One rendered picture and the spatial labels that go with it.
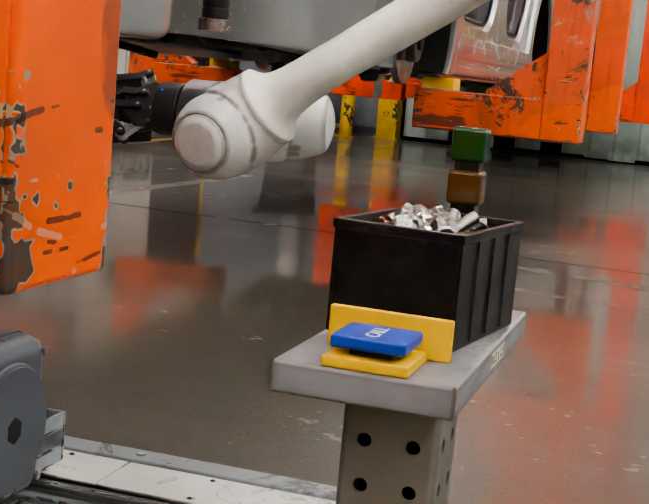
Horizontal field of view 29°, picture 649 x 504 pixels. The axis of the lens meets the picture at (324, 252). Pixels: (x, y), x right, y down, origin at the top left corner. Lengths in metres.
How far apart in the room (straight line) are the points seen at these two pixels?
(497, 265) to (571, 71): 3.75
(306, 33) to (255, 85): 2.58
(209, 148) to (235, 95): 0.08
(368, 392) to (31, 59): 0.41
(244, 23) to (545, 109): 1.48
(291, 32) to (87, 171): 3.06
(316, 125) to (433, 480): 0.58
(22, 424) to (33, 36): 0.50
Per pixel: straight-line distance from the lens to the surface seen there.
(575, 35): 5.05
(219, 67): 7.50
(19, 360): 1.33
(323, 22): 4.11
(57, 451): 1.95
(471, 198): 1.46
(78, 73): 1.03
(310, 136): 1.66
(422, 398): 1.10
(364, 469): 1.27
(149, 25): 2.36
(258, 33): 4.09
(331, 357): 1.12
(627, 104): 11.17
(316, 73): 1.52
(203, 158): 1.50
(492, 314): 1.33
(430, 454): 1.25
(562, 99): 5.05
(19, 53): 0.95
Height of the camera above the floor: 0.71
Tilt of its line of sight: 8 degrees down
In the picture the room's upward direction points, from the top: 5 degrees clockwise
